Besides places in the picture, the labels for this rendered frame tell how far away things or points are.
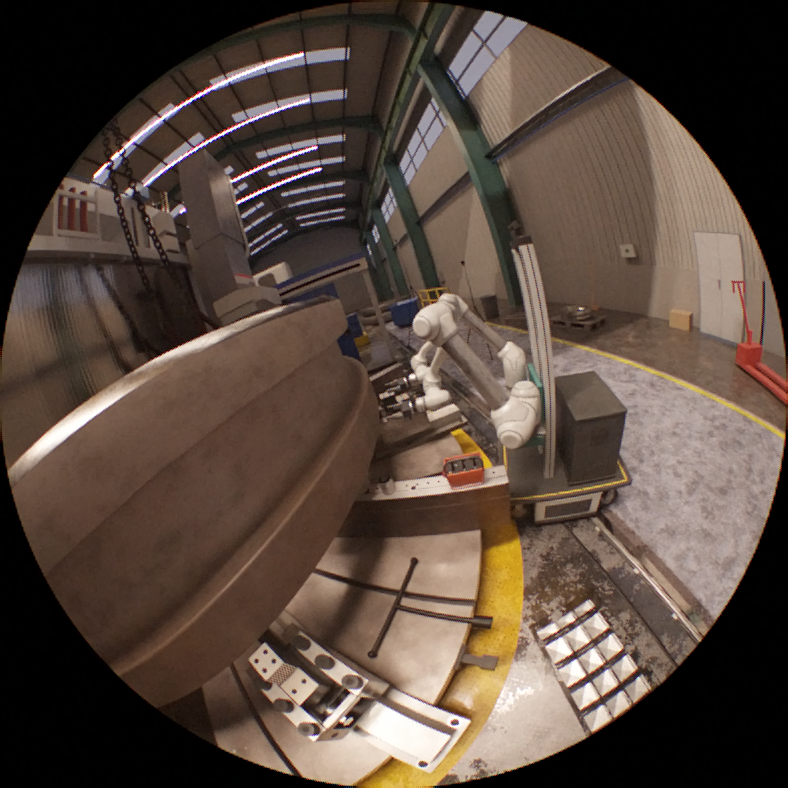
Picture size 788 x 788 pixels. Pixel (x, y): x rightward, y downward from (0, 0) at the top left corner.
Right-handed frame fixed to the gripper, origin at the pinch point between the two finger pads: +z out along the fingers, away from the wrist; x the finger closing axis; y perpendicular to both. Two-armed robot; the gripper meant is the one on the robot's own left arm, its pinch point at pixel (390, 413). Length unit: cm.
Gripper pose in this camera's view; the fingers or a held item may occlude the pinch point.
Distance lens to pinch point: 163.2
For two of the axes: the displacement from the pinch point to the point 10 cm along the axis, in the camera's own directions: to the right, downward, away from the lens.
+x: 0.3, -4.0, 9.2
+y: 3.0, 8.8, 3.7
